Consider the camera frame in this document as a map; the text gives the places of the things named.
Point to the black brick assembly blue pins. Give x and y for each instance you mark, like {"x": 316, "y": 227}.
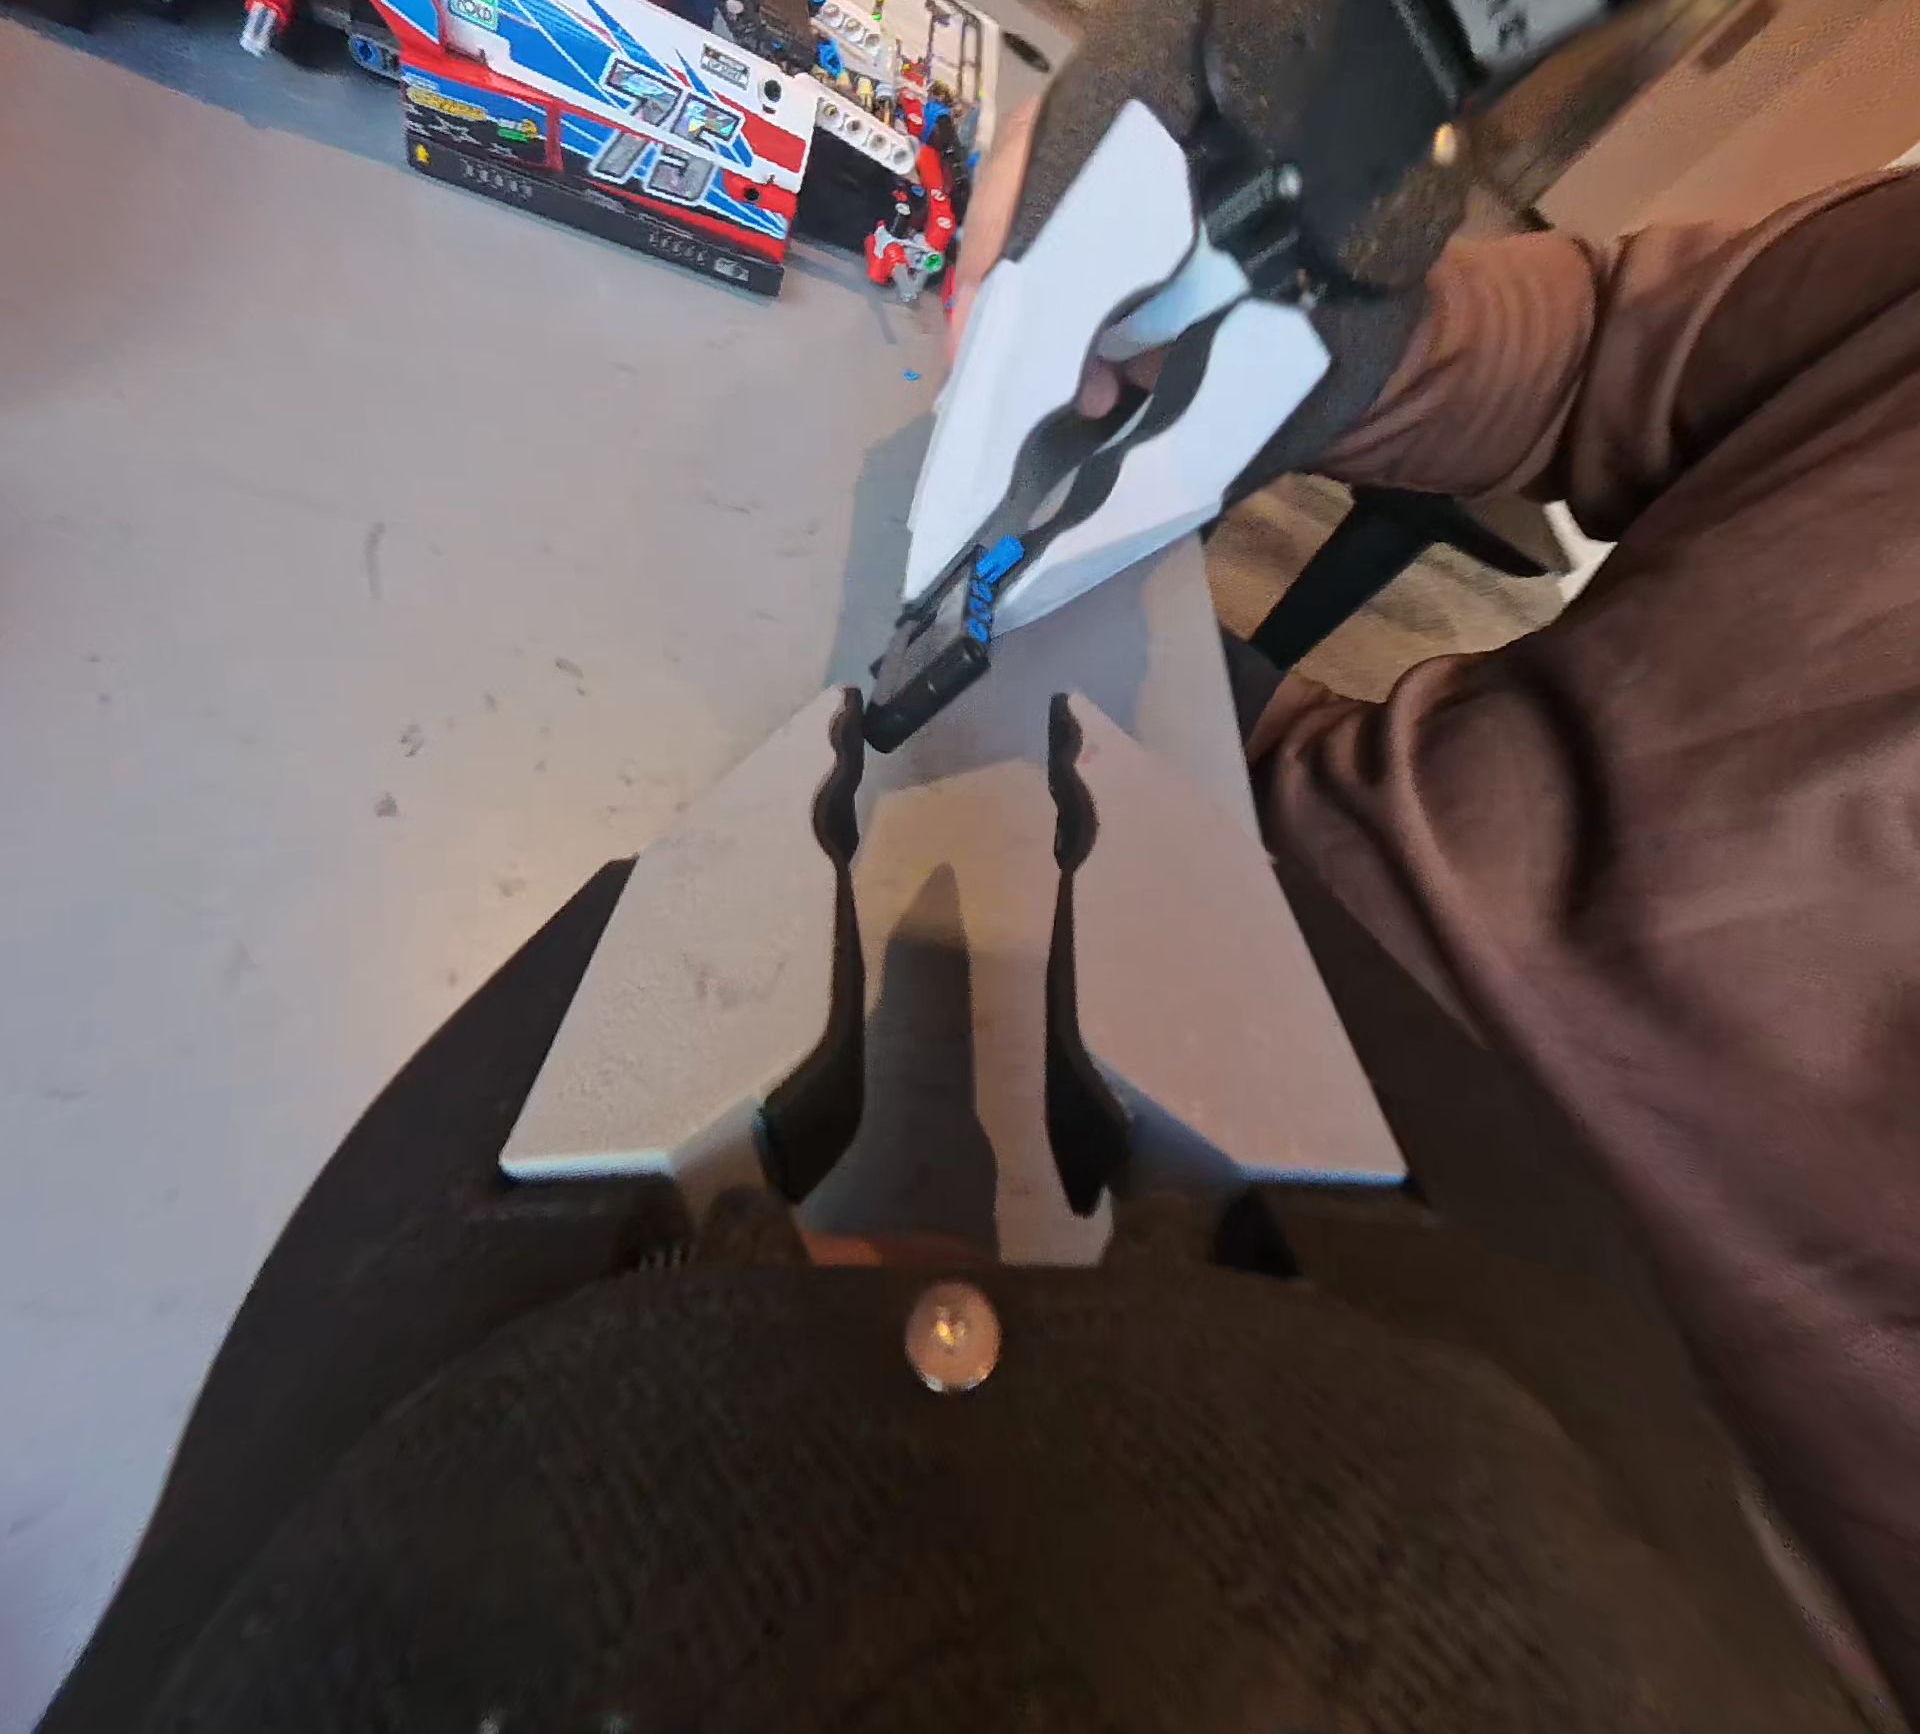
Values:
{"x": 931, "y": 684}

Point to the person's brown sweater torso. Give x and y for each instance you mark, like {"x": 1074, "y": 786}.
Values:
{"x": 1651, "y": 865}

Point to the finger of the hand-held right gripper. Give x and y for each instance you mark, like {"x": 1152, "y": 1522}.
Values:
{"x": 1051, "y": 294}
{"x": 1185, "y": 458}

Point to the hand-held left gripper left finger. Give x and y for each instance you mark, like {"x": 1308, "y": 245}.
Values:
{"x": 691, "y": 998}

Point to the red toy race car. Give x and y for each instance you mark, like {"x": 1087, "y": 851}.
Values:
{"x": 524, "y": 85}

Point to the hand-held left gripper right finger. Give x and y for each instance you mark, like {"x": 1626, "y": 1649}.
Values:
{"x": 1231, "y": 1014}

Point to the person's right forearm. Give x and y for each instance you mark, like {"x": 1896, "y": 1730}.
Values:
{"x": 1500, "y": 338}

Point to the toy car chassis parts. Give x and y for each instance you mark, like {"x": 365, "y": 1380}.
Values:
{"x": 885, "y": 38}

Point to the light grey desk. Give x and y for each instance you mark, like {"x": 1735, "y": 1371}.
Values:
{"x": 375, "y": 565}

